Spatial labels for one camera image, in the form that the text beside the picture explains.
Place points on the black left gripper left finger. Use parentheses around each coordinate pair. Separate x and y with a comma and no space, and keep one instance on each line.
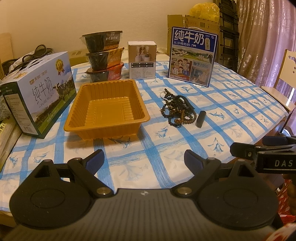
(84,171)

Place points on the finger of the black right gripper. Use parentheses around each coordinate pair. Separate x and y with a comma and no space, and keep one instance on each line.
(278,141)
(244,151)

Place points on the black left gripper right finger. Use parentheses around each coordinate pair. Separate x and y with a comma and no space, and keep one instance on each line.
(204,173)

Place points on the black cylinder seal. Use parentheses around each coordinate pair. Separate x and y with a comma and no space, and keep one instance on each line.
(200,119)

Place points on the orange plastic tray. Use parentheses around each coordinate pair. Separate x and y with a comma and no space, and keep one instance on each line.
(107,109)

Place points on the wooden chair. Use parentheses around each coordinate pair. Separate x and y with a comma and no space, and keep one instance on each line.
(284,87)

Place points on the blue white checkered tablecloth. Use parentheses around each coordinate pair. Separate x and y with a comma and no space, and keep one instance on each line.
(236,111)

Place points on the white green milk carton box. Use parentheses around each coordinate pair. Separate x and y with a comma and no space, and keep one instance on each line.
(38,94)

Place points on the black folding cart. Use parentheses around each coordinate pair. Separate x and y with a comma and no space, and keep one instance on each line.
(227,53)

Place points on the bottom red instant food bowl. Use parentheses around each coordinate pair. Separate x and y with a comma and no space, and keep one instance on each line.
(112,73)

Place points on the middle orange instant food bowl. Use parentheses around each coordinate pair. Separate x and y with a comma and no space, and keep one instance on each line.
(105,59)

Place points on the pink curtain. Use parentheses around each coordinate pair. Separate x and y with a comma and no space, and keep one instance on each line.
(266,30)

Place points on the blue milk carton box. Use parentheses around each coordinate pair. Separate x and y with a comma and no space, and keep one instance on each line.
(192,55)

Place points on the small white product box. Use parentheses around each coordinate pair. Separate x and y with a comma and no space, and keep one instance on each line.
(142,59)

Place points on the top black instant food bowl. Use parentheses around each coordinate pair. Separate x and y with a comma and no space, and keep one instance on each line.
(101,41)

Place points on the yellow plastic bag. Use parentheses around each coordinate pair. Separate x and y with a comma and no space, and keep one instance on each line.
(208,11)

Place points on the brown cardboard box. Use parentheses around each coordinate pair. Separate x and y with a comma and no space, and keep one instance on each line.
(192,22)

